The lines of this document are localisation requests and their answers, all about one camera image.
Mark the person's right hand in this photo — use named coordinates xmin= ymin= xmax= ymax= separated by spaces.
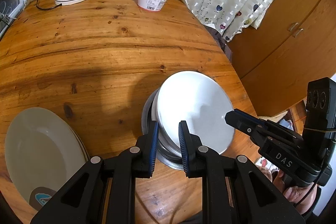
xmin=273 ymin=170 xmax=318 ymax=214

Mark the wooden cabinet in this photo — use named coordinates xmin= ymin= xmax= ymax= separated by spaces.
xmin=229 ymin=0 xmax=335 ymax=116

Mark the stainless steel bowl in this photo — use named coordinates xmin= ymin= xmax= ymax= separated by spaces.
xmin=141 ymin=89 xmax=183 ymax=170

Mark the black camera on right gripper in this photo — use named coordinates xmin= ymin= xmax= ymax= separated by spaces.
xmin=302 ymin=77 xmax=335 ymax=159

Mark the plate with brown blue motif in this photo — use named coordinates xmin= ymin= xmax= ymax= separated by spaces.
xmin=5 ymin=107 xmax=89 ymax=210

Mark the white ceramic bowl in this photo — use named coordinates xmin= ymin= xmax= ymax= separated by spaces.
xmin=151 ymin=71 xmax=235 ymax=154

